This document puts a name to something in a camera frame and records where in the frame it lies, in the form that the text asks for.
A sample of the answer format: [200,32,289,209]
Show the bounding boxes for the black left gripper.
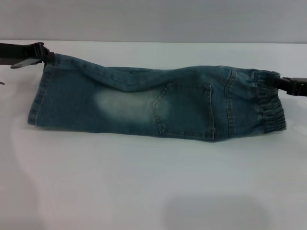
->
[0,42,57,70]

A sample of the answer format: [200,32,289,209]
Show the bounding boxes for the blue denim shorts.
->
[26,53,288,143]

